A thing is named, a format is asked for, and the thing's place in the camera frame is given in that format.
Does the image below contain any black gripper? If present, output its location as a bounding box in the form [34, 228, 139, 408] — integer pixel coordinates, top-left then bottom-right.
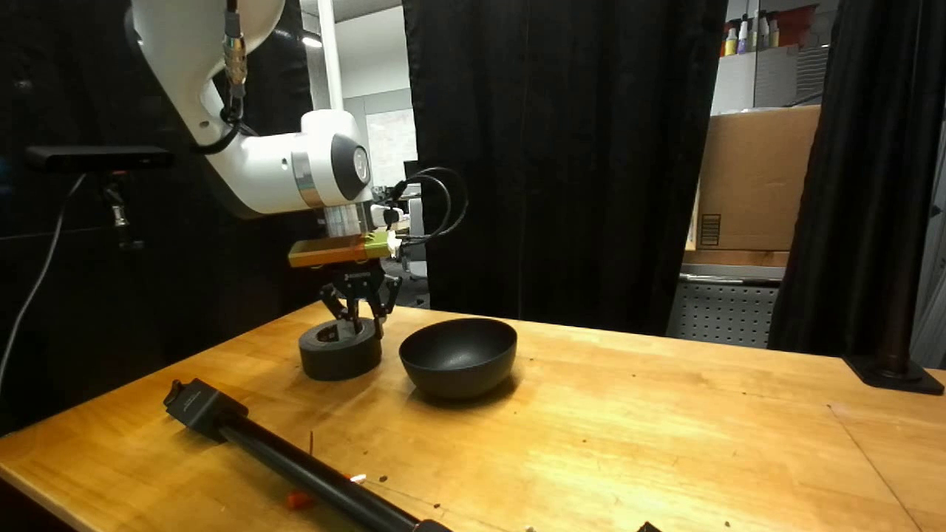
[317, 257, 406, 341]

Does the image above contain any grey duct tape roll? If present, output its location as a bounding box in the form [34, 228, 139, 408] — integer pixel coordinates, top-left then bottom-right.
[295, 315, 387, 384]

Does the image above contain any black bowl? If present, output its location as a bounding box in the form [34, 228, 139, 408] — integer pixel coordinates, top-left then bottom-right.
[396, 315, 520, 405]

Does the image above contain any black curtain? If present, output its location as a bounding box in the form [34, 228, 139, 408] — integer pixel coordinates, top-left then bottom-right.
[399, 0, 731, 336]
[765, 0, 946, 361]
[0, 0, 328, 436]

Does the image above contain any perforated metal panel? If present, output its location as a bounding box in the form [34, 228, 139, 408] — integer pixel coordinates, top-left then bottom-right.
[665, 276, 783, 347]

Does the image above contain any brown cardboard box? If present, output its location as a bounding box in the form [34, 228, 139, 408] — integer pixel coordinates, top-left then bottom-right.
[687, 102, 824, 268]

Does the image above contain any grey storage shelf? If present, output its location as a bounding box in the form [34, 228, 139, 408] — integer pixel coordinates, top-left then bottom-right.
[711, 0, 839, 115]

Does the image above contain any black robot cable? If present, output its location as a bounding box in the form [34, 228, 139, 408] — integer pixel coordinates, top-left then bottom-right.
[387, 161, 473, 245]
[201, 0, 252, 157]

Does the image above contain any black long-handled tool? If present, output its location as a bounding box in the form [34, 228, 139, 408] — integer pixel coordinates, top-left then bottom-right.
[161, 375, 455, 532]

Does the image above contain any black camera stand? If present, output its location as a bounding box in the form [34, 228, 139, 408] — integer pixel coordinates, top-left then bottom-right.
[99, 170, 147, 257]

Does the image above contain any black stereo camera bar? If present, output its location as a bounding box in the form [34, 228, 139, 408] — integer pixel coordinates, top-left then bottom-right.
[23, 140, 177, 177]

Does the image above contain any white camera cable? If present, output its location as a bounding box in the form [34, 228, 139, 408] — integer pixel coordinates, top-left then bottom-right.
[0, 170, 90, 389]

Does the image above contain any black stand base plate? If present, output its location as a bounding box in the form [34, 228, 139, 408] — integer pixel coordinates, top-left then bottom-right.
[844, 293, 946, 398]

